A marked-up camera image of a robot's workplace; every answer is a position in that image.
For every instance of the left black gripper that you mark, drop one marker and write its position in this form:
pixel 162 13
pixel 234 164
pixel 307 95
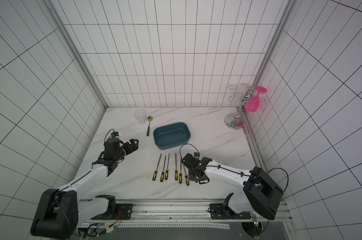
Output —
pixel 127 145

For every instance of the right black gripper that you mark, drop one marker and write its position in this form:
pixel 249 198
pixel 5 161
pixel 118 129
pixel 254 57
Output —
pixel 190 162

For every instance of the file tool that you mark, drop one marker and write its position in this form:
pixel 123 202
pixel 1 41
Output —
pixel 176 170
pixel 167 166
pixel 180 180
pixel 157 166
pixel 186 176
pixel 163 170

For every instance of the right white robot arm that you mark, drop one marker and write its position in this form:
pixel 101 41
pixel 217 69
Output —
pixel 256 192

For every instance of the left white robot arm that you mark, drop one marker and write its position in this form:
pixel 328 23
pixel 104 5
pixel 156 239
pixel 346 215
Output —
pixel 59 211

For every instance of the teal storage box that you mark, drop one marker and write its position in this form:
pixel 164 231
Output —
pixel 171 136

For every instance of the clear plastic cup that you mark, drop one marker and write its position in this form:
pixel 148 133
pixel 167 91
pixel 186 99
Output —
pixel 141 116

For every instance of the chrome cup holder stand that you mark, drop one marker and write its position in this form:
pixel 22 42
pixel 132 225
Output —
pixel 236 121

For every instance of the pink disc lower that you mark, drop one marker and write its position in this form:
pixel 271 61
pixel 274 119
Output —
pixel 253 104

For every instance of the pink disc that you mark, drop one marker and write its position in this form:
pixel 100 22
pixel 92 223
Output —
pixel 261 90
pixel 253 104

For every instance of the pink disc upper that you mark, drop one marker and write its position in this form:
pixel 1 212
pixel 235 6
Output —
pixel 261 90

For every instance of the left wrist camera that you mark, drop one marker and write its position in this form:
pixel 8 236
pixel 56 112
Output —
pixel 114 135

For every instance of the gold spoon green handle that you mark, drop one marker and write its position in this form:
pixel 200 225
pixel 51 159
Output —
pixel 149 119

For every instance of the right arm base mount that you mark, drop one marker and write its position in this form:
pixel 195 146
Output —
pixel 223 212

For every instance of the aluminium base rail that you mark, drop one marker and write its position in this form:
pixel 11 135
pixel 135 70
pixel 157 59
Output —
pixel 179 214

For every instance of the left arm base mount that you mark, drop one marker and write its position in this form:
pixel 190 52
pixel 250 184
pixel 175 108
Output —
pixel 118 211

